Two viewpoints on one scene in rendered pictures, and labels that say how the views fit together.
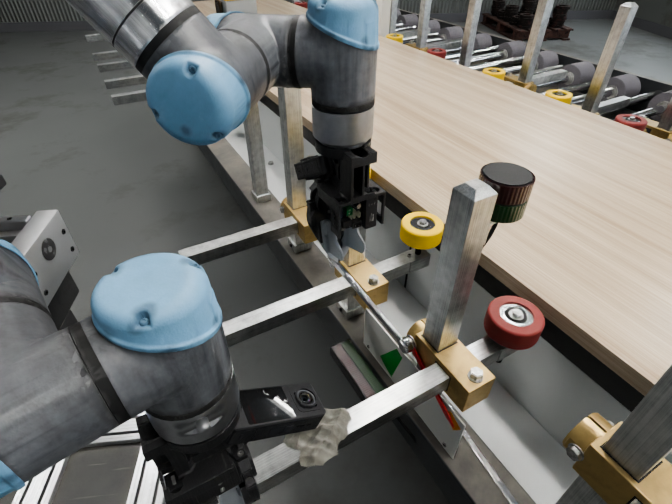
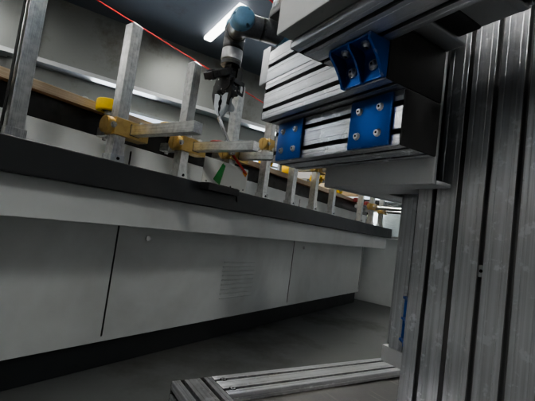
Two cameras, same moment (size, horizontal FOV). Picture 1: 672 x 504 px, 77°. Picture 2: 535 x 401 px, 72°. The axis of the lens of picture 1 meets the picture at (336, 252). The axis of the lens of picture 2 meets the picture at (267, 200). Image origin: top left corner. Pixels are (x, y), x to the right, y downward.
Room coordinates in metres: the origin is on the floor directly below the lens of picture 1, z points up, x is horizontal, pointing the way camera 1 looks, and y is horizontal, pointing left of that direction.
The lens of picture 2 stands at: (0.89, 1.24, 0.57)
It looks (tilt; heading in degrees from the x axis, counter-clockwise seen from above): 4 degrees up; 244
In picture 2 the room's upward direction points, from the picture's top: 8 degrees clockwise
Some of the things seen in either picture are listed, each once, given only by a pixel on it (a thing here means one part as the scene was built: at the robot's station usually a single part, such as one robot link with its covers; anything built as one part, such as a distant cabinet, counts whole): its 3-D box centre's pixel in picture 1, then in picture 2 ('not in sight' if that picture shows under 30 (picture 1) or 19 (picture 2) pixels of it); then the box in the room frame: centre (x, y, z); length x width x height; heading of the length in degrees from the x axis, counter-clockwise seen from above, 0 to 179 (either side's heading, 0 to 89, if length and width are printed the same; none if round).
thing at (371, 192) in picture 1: (345, 182); (229, 79); (0.49, -0.01, 1.08); 0.09 x 0.08 x 0.12; 29
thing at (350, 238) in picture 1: (352, 240); (221, 107); (0.50, -0.03, 0.98); 0.06 x 0.03 x 0.09; 29
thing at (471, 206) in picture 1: (441, 328); (232, 142); (0.40, -0.15, 0.89); 0.04 x 0.04 x 0.48; 29
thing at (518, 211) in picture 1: (499, 201); not in sight; (0.43, -0.20, 1.10); 0.06 x 0.06 x 0.02
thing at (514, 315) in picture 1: (507, 337); not in sight; (0.42, -0.26, 0.85); 0.08 x 0.08 x 0.11
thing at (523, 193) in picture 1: (505, 182); not in sight; (0.43, -0.20, 1.12); 0.06 x 0.06 x 0.02
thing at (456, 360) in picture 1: (448, 359); (232, 155); (0.38, -0.17, 0.84); 0.14 x 0.06 x 0.05; 29
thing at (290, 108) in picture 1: (295, 185); (122, 102); (0.84, 0.09, 0.88); 0.04 x 0.04 x 0.48; 29
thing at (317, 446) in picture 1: (320, 430); not in sight; (0.26, 0.02, 0.87); 0.09 x 0.07 x 0.02; 119
